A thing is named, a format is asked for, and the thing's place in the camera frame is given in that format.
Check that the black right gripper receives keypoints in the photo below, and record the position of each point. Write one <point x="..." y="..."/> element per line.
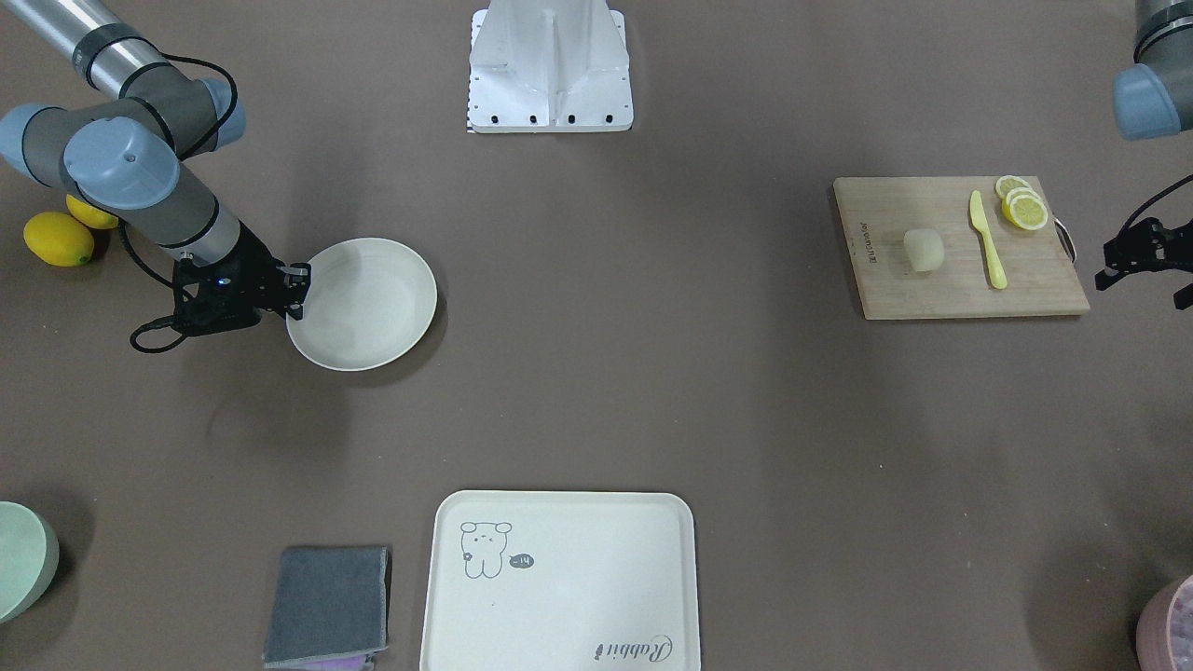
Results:
<point x="255" y="270"/>

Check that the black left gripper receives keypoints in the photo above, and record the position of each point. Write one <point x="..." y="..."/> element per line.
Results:
<point x="1148" y="244"/>

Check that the cream round plate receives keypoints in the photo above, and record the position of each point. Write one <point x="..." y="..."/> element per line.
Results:
<point x="370" y="301"/>

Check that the white steamed bun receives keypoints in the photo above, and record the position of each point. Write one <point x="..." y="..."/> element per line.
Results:
<point x="924" y="248"/>

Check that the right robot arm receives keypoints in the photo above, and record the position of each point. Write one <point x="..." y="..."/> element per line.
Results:
<point x="127" y="157"/>

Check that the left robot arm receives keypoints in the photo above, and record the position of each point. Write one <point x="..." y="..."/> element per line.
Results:
<point x="1153" y="99"/>

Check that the cream rabbit serving tray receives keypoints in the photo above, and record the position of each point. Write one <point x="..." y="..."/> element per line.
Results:
<point x="562" y="580"/>

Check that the lemon slices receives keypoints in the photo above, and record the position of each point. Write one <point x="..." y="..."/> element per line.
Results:
<point x="1021" y="204"/>

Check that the yellow plastic knife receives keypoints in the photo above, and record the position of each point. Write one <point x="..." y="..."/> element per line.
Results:
<point x="977" y="218"/>

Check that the bamboo cutting board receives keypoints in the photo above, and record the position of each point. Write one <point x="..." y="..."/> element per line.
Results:
<point x="876" y="213"/>

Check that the upper yellow lemon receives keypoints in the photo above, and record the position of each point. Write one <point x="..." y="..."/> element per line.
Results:
<point x="89" y="215"/>

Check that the yellow lemon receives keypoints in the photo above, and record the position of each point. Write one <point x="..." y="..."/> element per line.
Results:
<point x="89" y="215"/>
<point x="59" y="239"/>

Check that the lower yellow lemon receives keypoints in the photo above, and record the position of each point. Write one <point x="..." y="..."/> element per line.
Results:
<point x="59" y="239"/>

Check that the folded grey cloth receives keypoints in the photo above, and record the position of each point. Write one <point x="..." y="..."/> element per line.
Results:
<point x="330" y="608"/>

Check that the pale green bowl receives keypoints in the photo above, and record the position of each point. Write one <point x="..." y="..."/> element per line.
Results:
<point x="30" y="553"/>

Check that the pink bowl with ice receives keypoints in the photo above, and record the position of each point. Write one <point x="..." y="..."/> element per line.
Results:
<point x="1164" y="629"/>

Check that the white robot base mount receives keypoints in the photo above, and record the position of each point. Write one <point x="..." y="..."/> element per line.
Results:
<point x="549" y="67"/>

